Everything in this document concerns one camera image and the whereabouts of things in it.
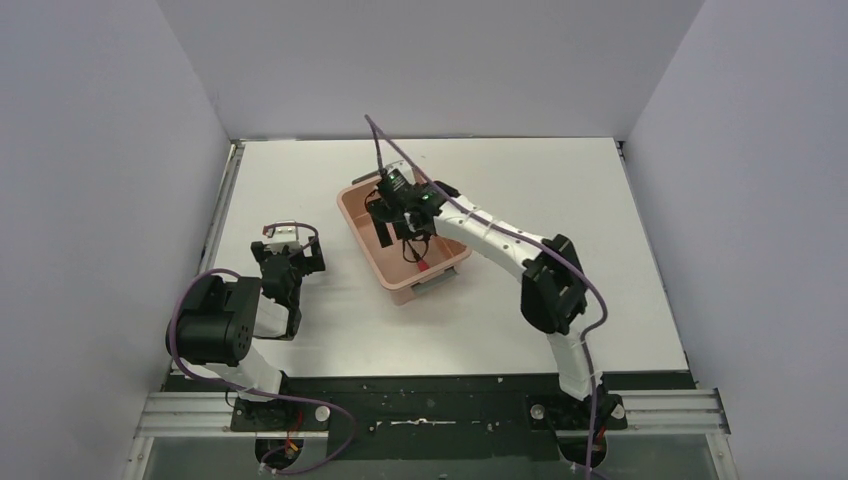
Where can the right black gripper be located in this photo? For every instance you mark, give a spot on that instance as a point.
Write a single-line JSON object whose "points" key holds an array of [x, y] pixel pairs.
{"points": [[395, 223]]}

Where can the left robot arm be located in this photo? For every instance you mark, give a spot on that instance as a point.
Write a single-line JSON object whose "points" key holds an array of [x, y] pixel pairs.
{"points": [[218, 320]]}

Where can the aluminium rail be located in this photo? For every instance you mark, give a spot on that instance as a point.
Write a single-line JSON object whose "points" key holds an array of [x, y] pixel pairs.
{"points": [[643, 412], [223, 199]]}

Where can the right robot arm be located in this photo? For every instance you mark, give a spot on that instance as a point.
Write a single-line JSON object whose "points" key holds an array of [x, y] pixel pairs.
{"points": [[553, 286]]}

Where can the aluminium front rail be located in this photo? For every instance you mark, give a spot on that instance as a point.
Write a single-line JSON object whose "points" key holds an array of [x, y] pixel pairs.
{"points": [[643, 412]]}

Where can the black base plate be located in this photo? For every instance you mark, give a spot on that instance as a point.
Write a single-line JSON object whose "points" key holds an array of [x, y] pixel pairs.
{"points": [[410, 443]]}

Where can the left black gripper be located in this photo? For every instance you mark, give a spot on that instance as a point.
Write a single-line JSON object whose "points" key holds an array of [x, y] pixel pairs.
{"points": [[291, 254]]}

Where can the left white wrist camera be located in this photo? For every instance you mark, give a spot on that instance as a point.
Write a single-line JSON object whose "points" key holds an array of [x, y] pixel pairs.
{"points": [[281, 236]]}

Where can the pink plastic bin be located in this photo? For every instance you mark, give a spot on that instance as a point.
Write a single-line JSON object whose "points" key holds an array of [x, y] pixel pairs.
{"points": [[394, 266]]}

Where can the aluminium left side rail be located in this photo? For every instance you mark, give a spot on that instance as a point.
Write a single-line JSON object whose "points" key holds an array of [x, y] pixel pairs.
{"points": [[223, 199]]}

